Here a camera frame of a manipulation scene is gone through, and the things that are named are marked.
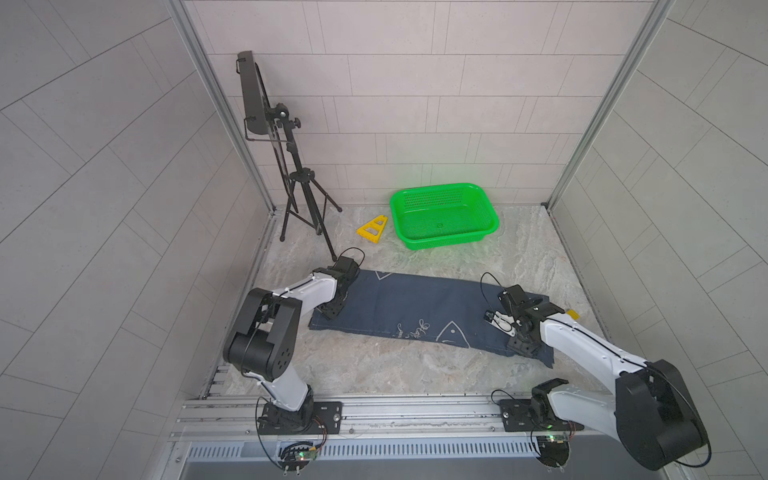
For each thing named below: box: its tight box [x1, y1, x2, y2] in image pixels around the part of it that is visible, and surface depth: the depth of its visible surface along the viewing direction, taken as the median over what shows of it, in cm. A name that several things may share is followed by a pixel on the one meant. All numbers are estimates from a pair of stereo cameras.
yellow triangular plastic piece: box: [356, 215, 388, 244], surface depth 111 cm
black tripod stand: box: [264, 103, 343, 262], surface depth 89 cm
